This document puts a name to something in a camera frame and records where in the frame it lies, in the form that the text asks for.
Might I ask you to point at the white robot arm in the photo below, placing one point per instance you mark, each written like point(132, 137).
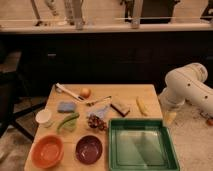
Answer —
point(187, 83)

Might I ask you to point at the dark purple bowl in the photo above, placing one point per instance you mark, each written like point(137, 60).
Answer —
point(89, 149)

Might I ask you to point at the orange bowl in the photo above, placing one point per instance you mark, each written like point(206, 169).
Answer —
point(47, 152)

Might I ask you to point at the orange fruit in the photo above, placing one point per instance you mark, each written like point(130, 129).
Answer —
point(85, 92)

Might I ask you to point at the brown block brush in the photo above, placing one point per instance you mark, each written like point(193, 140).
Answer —
point(120, 107)

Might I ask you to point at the yellow banana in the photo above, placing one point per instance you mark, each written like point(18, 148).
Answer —
point(141, 106)

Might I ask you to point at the bunch of dark grapes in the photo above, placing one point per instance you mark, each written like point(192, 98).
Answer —
point(95, 122)

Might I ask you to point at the blue sponge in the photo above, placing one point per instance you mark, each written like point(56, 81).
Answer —
point(66, 107)

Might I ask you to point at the green pea pod toy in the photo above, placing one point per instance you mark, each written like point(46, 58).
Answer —
point(68, 123)

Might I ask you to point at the green plastic tray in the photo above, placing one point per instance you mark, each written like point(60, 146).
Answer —
point(140, 145)

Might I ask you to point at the white cup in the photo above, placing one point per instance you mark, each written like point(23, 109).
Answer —
point(44, 117)

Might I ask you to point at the black chair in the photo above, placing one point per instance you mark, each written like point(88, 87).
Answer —
point(8, 80)

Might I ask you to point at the white handled knife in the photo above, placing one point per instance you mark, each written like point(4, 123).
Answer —
point(76, 96)

